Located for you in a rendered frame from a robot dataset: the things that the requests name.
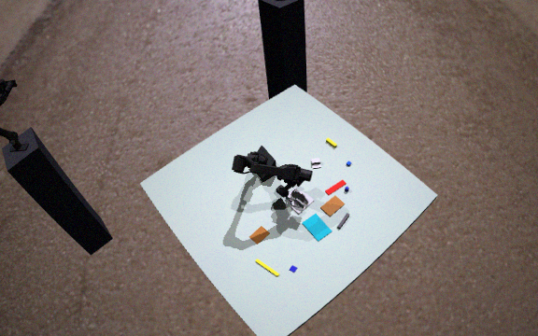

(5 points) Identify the red flat bar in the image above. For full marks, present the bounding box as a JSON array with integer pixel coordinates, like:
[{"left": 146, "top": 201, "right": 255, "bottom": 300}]
[{"left": 325, "top": 180, "right": 347, "bottom": 195}]

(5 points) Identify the yellow flat bar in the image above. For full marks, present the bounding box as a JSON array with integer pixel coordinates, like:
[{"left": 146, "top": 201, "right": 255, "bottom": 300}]
[{"left": 256, "top": 259, "right": 278, "bottom": 276}]

